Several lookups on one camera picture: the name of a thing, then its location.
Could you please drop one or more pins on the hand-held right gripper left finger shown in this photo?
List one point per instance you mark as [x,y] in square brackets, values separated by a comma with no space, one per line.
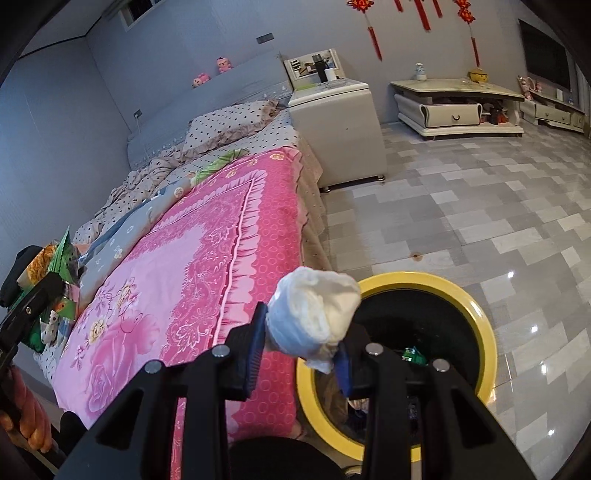
[256,350]

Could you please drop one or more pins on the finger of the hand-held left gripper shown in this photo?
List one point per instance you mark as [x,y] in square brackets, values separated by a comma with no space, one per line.
[37,295]
[18,270]

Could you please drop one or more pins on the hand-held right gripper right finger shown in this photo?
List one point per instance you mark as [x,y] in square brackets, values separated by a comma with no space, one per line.
[341,369]

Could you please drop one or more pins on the grey snack packet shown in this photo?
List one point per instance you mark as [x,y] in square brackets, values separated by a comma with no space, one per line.
[39,265]

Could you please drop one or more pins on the cartoon print snack wrapper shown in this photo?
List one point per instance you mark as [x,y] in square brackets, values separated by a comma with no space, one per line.
[48,325]

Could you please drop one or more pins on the green snack packet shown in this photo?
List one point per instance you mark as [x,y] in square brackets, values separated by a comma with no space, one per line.
[64,256]

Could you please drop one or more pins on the white tissue wad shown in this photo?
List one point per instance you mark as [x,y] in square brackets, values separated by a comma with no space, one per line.
[314,309]

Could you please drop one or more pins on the green candy wrapper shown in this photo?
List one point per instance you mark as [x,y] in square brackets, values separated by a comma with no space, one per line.
[413,356]

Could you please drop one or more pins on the yellow rimmed trash bin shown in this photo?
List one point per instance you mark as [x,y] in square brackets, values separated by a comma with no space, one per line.
[480,314]

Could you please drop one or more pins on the person's left hand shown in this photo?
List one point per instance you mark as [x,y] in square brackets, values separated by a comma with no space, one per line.
[30,415]

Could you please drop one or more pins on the grey patterned quilt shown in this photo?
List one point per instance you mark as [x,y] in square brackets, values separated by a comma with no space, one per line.
[129,230]

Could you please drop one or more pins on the pink floral bedsheet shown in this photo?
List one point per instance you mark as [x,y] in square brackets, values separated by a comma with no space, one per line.
[207,240]

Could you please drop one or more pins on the beige heart print quilt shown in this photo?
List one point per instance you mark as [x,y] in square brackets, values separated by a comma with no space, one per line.
[138,184]

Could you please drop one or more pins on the polka dot pillow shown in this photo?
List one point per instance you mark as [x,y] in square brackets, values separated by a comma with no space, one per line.
[231,122]

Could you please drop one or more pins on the white bedside cabinet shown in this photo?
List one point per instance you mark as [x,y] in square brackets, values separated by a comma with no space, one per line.
[337,129]

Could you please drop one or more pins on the grey padded headboard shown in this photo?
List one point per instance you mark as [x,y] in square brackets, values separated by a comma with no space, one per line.
[207,101]

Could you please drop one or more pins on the pink plush toy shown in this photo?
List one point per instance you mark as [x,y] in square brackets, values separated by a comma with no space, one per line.
[224,63]
[202,79]

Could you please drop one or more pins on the white cup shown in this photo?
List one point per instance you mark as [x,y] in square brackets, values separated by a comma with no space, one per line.
[328,75]

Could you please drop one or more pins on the low white TV stand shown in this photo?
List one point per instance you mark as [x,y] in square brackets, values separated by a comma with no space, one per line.
[457,108]

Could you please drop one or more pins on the black thermos bottle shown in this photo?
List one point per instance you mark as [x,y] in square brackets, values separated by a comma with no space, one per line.
[318,69]

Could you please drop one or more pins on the small white bottle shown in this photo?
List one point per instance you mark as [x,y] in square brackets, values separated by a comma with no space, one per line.
[419,70]

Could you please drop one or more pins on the yellow pot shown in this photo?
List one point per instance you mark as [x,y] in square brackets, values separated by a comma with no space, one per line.
[478,74]

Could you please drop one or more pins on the white low tv cabinet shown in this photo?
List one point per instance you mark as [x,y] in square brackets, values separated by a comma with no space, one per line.
[554,113]

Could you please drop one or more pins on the pink toy figurine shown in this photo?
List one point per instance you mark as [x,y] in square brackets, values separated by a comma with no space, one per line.
[531,86]

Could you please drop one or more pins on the black flat television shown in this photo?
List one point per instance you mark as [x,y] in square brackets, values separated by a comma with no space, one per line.
[545,55]

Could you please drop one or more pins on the small wall window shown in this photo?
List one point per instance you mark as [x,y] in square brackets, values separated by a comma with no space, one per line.
[138,9]

